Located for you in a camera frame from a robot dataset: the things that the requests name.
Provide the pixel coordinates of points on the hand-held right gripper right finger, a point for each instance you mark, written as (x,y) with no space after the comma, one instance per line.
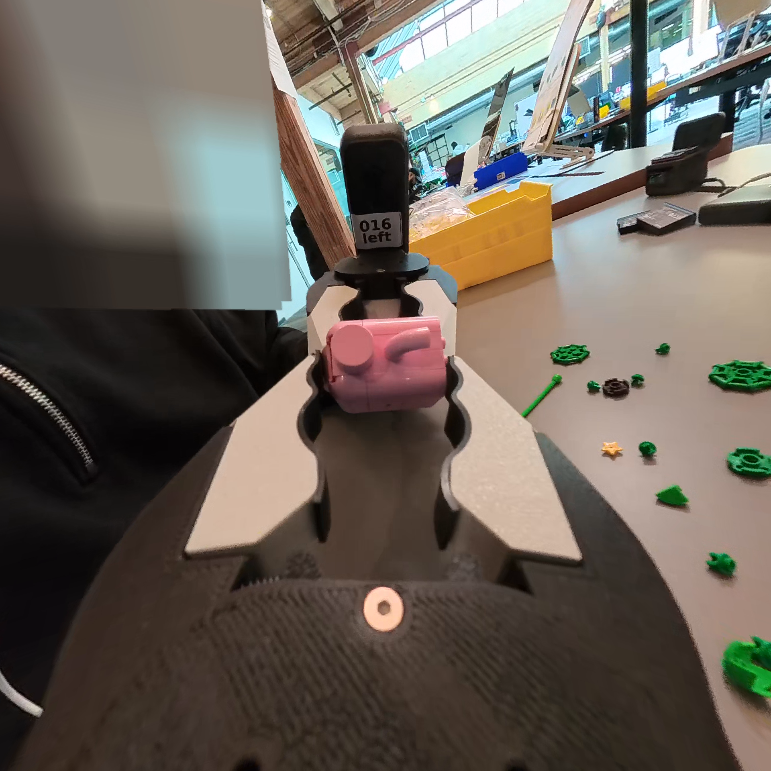
(518,482)

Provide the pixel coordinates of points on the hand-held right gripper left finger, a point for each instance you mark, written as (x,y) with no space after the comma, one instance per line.
(259,482)

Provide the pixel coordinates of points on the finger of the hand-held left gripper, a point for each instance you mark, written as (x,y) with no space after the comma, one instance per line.
(439,301)
(325,313)

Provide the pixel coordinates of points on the green toy rod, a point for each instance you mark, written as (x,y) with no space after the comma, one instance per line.
(542,396)

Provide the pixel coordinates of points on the pink toy brick body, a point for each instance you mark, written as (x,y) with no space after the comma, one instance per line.
(391,379)

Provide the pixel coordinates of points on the person's left forearm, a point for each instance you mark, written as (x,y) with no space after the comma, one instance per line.
(283,355)

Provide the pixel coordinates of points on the dark hanging garment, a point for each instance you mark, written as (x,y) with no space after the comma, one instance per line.
(310,247)

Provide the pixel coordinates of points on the yellow plastic bin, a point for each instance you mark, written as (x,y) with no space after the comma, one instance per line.
(500,241)

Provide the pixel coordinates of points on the small yellow star piece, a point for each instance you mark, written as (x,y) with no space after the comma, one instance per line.
(612,449)

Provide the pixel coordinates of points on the person's black jacket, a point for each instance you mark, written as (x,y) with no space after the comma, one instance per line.
(150,421)

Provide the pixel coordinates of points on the blue storage bin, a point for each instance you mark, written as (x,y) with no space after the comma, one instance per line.
(500,171)

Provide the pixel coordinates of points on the brown round plate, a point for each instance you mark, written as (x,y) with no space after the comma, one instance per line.
(615,387)

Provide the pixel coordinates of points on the green round web plate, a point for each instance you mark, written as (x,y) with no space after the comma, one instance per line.
(741,374)
(569,353)

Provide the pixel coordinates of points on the leaning dark panel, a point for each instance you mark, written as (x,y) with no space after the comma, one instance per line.
(499,108)

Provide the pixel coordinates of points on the green quarter dome piece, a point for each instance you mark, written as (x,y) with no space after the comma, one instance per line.
(671,496)

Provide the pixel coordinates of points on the leaning printed board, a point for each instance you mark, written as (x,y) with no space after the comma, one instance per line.
(554,84)

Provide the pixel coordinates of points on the small black battery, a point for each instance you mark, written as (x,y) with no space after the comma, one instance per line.
(665,218)
(627,226)

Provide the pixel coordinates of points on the grey wooden-edged table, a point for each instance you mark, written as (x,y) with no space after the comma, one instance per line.
(602,174)

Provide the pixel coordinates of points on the black pole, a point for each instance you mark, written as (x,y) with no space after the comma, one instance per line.
(638,72)

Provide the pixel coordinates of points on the wooden office desk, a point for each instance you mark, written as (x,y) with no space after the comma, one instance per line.
(705,75)

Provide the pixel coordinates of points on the wooden post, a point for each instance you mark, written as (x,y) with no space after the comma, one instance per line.
(313,180)

